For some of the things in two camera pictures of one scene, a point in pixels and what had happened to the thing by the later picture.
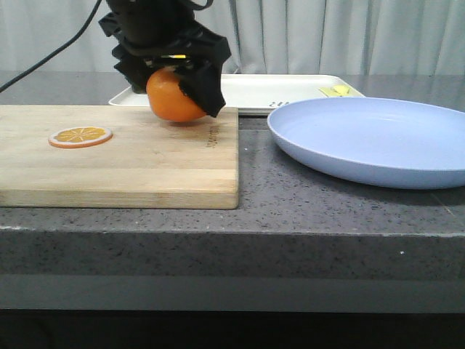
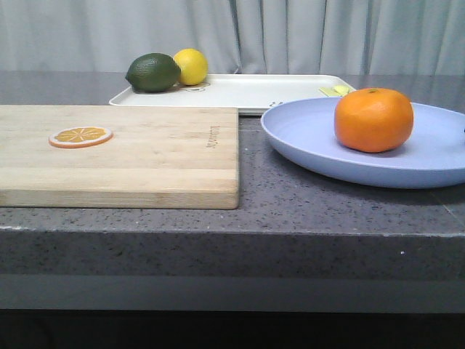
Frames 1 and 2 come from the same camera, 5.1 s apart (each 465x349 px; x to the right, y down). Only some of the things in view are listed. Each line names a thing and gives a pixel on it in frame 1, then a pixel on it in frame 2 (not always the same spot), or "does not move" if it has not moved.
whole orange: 168,98 -> 373,120
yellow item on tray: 337,90 does not move
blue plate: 393,142 does not move
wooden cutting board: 149,162 does not move
